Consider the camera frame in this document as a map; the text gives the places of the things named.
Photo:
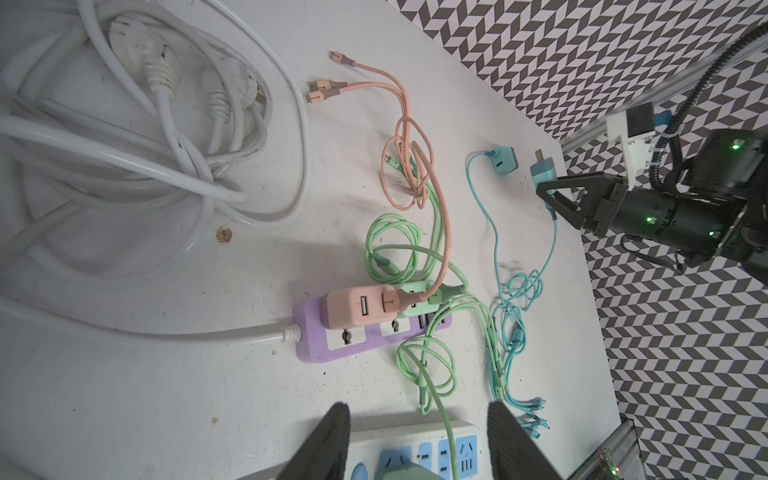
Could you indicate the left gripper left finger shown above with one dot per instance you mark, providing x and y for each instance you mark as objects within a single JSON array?
[{"x": 323, "y": 455}]

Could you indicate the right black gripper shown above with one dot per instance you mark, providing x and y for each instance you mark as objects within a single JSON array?
[{"x": 685, "y": 223}]

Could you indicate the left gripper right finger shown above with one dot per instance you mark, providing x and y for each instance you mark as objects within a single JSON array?
[{"x": 513, "y": 454}]

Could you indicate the white blue power strip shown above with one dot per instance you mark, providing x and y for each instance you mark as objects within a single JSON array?
[{"x": 374, "y": 452}]

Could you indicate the teal charger plug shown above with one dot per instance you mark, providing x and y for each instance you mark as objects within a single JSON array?
[
  {"x": 503, "y": 160},
  {"x": 543, "y": 170}
]

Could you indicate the purple power strip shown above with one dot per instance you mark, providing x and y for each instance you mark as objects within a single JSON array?
[{"x": 317, "y": 344}]

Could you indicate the pink charger plug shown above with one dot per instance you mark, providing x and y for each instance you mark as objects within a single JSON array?
[{"x": 358, "y": 307}]

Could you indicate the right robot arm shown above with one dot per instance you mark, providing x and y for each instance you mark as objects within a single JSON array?
[{"x": 731, "y": 164}]

